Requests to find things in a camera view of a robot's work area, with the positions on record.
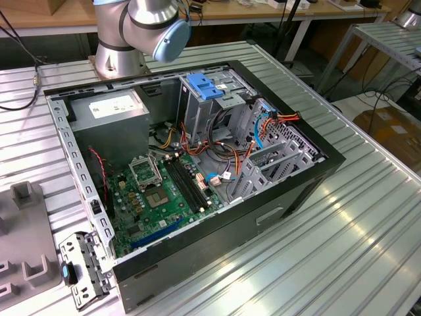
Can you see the wooden desk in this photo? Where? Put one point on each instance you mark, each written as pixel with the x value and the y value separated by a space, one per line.
pixel 230 14

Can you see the CPU socket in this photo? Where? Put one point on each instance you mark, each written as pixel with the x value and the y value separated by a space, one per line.
pixel 157 198

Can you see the blue expansion slot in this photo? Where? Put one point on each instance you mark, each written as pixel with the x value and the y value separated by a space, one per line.
pixel 154 235

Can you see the grey parts rack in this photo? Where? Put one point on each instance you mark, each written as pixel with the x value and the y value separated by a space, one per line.
pixel 26 227

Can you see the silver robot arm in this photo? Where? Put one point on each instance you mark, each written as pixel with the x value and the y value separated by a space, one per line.
pixel 115 56

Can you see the large brown cardboard box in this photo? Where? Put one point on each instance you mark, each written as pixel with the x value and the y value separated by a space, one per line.
pixel 391 131

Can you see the brown cardboard box on desk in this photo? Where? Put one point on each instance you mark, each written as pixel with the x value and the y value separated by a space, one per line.
pixel 56 6

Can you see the blue plastic drive latch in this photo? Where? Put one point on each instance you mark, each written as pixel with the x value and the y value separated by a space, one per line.
pixel 204 89

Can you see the black blue latch tab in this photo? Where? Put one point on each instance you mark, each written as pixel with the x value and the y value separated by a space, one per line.
pixel 67 272

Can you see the grey metal drive cage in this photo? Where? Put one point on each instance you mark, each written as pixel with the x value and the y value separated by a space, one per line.
pixel 197 115

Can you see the green motherboard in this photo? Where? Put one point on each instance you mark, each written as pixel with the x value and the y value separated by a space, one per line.
pixel 151 220

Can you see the grey metal disk bay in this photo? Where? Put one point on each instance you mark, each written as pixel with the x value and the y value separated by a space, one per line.
pixel 255 179

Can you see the grey metal hinged bracket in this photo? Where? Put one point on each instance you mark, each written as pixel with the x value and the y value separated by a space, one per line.
pixel 87 263

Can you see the metal slat side table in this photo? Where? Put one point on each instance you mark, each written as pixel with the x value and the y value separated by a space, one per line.
pixel 388 41

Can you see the black PC case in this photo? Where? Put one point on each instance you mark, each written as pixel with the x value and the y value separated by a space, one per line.
pixel 197 260

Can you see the grey power supply unit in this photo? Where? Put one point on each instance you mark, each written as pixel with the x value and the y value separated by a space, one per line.
pixel 112 138

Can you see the black RAM slot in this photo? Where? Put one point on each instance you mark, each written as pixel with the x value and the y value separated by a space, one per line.
pixel 182 184
pixel 193 184
pixel 185 184
pixel 189 184

